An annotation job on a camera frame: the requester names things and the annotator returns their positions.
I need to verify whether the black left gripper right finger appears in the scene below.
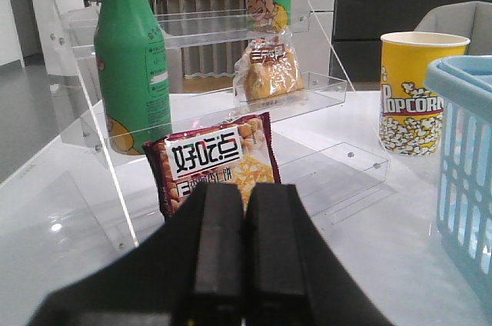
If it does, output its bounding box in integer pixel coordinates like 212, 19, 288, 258
244, 183, 308, 325

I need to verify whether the green drink bottle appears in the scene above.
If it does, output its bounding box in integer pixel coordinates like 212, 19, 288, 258
94, 0, 171, 155

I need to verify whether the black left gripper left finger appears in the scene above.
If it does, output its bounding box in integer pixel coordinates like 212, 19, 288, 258
171, 183, 243, 325

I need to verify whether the light blue plastic basket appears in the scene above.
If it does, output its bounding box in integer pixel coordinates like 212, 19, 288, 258
424, 55, 491, 304

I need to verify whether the grey armchair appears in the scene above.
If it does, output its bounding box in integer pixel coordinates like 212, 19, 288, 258
415, 1, 492, 55

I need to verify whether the bread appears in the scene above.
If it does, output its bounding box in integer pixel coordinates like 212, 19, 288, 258
233, 30, 304, 103

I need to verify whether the clear acrylic display shelf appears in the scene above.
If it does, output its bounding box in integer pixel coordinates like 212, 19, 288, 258
22, 0, 391, 252

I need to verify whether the yellow popcorn paper cup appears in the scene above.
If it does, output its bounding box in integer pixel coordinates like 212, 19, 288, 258
379, 31, 470, 156

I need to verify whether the maroon biscuit snack packet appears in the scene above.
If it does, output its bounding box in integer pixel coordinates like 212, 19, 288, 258
143, 111, 281, 218

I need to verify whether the dark counter cabinet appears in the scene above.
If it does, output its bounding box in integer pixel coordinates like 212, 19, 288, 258
330, 0, 491, 83

